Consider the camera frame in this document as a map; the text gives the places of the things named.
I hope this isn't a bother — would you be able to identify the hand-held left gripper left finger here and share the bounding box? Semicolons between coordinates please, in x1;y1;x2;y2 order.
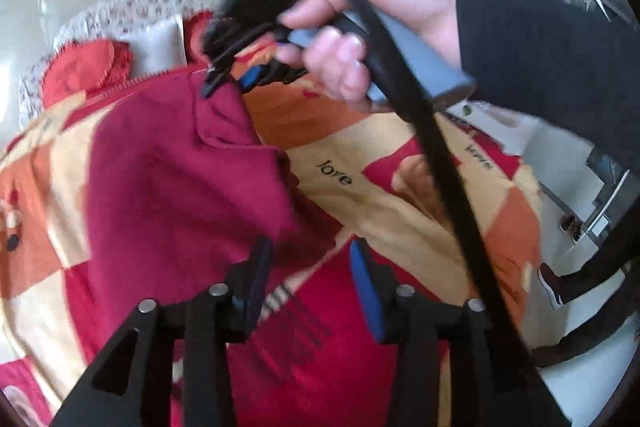
50;237;275;427

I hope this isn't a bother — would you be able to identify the person's right hand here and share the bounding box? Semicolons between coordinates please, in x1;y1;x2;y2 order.
274;0;465;114

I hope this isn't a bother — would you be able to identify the white pillow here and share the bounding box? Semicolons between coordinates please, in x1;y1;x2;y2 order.
114;16;187;78

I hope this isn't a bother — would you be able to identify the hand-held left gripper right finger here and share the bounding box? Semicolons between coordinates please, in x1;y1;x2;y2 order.
349;238;571;427

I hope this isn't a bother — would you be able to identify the floral quilt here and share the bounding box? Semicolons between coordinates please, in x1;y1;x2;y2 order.
20;0;242;118

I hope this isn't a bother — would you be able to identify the person's leg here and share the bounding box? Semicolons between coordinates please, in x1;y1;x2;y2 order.
530;304;640;369
537;227;640;311

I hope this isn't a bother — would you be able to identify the black strap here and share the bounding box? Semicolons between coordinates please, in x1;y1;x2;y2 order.
295;0;571;427

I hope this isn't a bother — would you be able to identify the maroon sweater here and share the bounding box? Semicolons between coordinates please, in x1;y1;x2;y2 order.
85;69;401;427

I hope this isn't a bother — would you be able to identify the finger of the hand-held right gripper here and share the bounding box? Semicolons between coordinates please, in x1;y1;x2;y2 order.
201;24;281;98
239;56;311;90

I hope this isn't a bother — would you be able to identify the printed orange red blanket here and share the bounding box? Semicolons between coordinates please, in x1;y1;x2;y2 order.
0;42;546;427

